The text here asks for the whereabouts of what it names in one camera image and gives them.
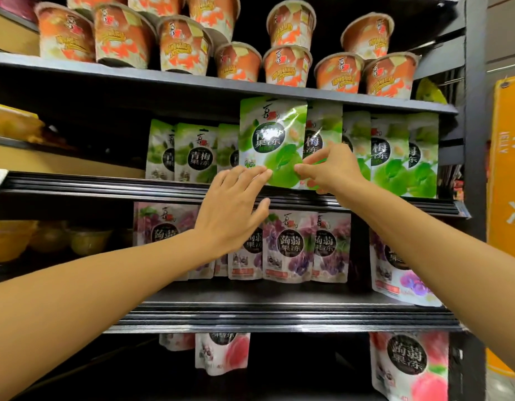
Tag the person's right hand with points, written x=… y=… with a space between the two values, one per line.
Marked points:
x=336 y=175

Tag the person's left hand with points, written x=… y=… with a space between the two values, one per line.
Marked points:
x=228 y=217

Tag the row of purple jelly packs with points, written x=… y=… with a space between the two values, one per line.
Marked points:
x=291 y=246

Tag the row of green plum pouches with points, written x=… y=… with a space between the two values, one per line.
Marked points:
x=194 y=154

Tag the black low shelf rack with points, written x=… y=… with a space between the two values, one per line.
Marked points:
x=282 y=313

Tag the row of orange jelly tubs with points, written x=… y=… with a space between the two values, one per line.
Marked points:
x=123 y=37

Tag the person's left forearm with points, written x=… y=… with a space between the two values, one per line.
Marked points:
x=73 y=309

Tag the person's right forearm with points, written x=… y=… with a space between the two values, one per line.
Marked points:
x=449 y=263

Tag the row of yellow jelly cups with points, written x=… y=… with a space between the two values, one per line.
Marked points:
x=15 y=240

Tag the yellow green pack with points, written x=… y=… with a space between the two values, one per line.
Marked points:
x=430 y=91

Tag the tan cardboard tray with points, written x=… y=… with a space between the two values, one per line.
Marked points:
x=15 y=37
x=73 y=162

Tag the orange hanging sign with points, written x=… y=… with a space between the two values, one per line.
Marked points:
x=508 y=183

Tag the yellow packet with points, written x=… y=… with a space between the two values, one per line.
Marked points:
x=15 y=121

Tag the dark red packet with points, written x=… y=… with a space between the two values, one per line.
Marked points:
x=15 y=6

